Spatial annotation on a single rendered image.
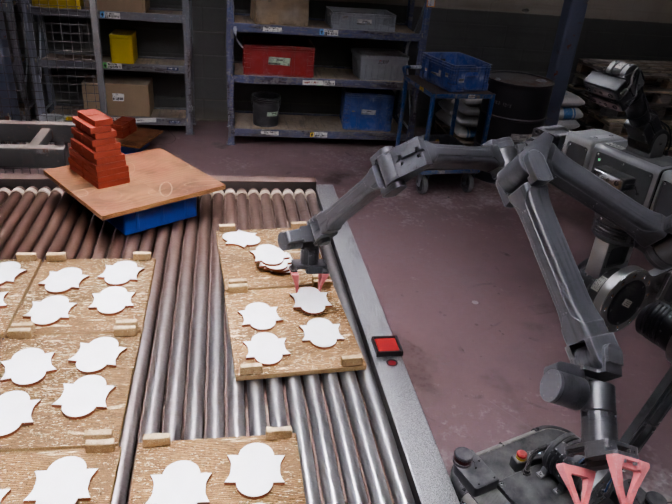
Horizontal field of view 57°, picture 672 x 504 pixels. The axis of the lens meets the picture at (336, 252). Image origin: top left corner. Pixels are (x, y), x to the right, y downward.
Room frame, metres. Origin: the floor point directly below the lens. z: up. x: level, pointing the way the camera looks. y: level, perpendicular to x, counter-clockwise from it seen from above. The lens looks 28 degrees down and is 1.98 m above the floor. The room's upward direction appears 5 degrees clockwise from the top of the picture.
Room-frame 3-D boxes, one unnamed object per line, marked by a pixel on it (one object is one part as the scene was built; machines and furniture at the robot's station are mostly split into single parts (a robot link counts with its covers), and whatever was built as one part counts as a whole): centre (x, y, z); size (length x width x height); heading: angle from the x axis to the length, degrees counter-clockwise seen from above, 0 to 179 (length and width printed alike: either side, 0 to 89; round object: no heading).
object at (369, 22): (6.12, -0.03, 1.16); 0.60 x 0.40 x 0.15; 103
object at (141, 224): (2.16, 0.76, 0.97); 0.31 x 0.31 x 0.10; 46
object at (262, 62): (6.01, 0.71, 0.78); 0.66 x 0.45 x 0.28; 101
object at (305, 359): (1.47, 0.11, 0.93); 0.41 x 0.35 x 0.02; 15
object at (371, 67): (6.16, -0.25, 0.76); 0.50 x 0.36 x 0.24; 106
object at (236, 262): (1.88, 0.22, 0.93); 0.41 x 0.35 x 0.02; 16
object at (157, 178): (2.21, 0.80, 1.03); 0.50 x 0.50 x 0.02; 46
